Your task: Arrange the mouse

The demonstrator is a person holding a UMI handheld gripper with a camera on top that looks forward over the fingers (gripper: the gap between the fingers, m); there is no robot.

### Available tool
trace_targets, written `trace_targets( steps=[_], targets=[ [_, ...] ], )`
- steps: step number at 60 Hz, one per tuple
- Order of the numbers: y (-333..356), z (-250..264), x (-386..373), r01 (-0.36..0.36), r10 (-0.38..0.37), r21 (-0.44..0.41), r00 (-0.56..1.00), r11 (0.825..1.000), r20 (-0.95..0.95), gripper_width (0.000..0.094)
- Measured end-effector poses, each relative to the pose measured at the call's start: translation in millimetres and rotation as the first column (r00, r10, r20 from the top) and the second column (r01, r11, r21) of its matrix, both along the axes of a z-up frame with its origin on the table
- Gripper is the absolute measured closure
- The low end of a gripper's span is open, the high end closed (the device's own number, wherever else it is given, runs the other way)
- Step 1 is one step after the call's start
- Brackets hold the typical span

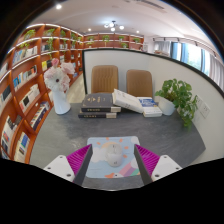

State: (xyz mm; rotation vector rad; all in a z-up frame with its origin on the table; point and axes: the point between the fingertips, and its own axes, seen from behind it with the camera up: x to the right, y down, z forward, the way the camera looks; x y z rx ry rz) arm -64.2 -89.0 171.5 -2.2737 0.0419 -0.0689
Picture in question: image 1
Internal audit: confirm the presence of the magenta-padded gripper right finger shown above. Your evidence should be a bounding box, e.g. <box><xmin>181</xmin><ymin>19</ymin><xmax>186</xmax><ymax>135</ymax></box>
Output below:
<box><xmin>133</xmin><ymin>143</ymin><xmax>183</xmax><ymax>186</ymax></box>

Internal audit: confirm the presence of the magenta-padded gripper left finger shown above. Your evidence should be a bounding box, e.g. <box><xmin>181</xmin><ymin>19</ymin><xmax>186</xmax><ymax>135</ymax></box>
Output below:
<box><xmin>43</xmin><ymin>143</ymin><xmax>94</xmax><ymax>187</ymax></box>

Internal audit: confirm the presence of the light blue printed mouse pad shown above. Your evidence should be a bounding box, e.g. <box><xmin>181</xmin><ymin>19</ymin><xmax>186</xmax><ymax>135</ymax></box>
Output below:
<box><xmin>85</xmin><ymin>135</ymin><xmax>142</xmax><ymax>179</ymax></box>

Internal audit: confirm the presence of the white book with blue cover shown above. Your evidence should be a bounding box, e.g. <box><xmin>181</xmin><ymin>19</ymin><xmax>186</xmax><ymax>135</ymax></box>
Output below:
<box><xmin>136</xmin><ymin>96</ymin><xmax>164</xmax><ymax>118</ymax></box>

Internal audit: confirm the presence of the white ceramic jug vase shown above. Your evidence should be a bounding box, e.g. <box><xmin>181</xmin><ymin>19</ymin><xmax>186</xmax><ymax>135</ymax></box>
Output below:
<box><xmin>51</xmin><ymin>88</ymin><xmax>72</xmax><ymax>116</ymax></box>

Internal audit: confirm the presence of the green plant in white pot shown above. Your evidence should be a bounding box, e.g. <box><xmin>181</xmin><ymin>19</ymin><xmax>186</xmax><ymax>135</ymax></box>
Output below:
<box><xmin>154</xmin><ymin>78</ymin><xmax>199</xmax><ymax>128</ymax></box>

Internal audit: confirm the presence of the white thick book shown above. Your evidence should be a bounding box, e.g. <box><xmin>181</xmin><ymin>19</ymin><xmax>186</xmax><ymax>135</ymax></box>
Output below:
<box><xmin>111</xmin><ymin>88</ymin><xmax>145</xmax><ymax>114</ymax></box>

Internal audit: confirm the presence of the thick dark hardcover book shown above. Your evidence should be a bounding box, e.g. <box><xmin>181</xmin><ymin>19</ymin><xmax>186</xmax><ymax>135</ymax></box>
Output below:
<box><xmin>81</xmin><ymin>92</ymin><xmax>122</xmax><ymax>113</ymax></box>

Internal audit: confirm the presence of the tan upholstered chair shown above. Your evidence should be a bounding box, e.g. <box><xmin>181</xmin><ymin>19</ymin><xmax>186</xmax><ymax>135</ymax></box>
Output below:
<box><xmin>90</xmin><ymin>64</ymin><xmax>120</xmax><ymax>94</ymax></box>
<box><xmin>125</xmin><ymin>68</ymin><xmax>154</xmax><ymax>98</ymax></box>

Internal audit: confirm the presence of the curved wooden bookshelf unit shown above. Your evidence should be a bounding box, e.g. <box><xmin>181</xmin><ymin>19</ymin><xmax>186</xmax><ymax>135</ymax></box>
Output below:
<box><xmin>0</xmin><ymin>23</ymin><xmax>84</xmax><ymax>164</ymax></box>

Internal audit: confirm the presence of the pink and white flower bouquet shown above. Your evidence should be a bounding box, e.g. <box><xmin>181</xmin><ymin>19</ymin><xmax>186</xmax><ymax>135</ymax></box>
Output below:
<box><xmin>43</xmin><ymin>58</ymin><xmax>76</xmax><ymax>94</ymax></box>

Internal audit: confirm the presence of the large glass window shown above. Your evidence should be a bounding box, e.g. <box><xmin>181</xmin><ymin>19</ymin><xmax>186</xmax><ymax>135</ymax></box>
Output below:
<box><xmin>153</xmin><ymin>37</ymin><xmax>224</xmax><ymax>89</ymax></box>

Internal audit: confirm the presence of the wooden shelf unit with plants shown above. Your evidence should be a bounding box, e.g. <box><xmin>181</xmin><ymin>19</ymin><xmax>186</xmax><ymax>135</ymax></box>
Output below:
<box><xmin>83</xmin><ymin>32</ymin><xmax>145</xmax><ymax>50</ymax></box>

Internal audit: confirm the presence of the ceiling light cluster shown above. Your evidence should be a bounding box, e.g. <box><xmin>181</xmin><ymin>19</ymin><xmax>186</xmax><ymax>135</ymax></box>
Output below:
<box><xmin>103</xmin><ymin>20</ymin><xmax>125</xmax><ymax>33</ymax></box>

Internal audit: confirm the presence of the white wall socket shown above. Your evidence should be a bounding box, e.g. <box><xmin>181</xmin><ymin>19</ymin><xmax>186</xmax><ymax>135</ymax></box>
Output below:
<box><xmin>198</xmin><ymin>100</ymin><xmax>212</xmax><ymax>119</ymax></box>

